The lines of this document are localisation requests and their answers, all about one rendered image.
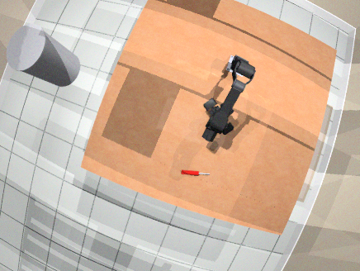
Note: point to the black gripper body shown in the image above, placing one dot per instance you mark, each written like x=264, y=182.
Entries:
x=209, y=105

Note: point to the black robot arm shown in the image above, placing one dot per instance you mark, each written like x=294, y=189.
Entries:
x=218, y=122

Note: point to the red screwdriver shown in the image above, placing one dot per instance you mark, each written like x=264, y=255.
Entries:
x=191, y=172

